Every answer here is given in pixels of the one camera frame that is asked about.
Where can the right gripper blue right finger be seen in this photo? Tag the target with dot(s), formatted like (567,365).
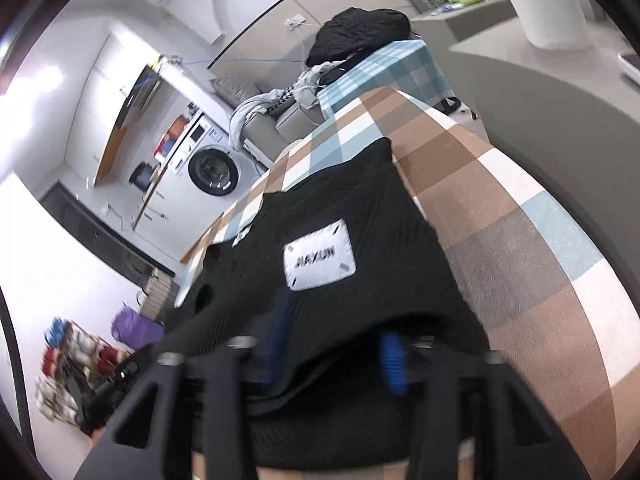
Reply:
(402,364)

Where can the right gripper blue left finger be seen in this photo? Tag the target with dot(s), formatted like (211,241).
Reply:
(268,358)

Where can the black knit sweater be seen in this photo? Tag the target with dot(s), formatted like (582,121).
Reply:
(360,261)

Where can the grey white clothes heap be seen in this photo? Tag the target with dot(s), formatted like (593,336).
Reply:
(303,91)

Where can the black clothes pile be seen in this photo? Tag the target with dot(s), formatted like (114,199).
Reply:
(356,30)

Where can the wooden shoe rack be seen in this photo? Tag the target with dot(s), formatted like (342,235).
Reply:
(72,363)

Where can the purple storage bag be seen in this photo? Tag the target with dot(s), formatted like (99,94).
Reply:
(134,330)

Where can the woven laundry basket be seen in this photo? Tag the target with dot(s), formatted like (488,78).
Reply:
(157,296)

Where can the brown blue checkered tablecloth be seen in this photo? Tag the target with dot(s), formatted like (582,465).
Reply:
(545,293)

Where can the white front-load washing machine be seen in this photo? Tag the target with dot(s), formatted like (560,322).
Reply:
(205,163)

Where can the black pot on counter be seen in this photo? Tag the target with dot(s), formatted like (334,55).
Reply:
(141,177)

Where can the grey sofa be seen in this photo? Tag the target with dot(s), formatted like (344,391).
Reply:
(270,134)

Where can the light blue checkered cloth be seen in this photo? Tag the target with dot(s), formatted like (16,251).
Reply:
(406,65)

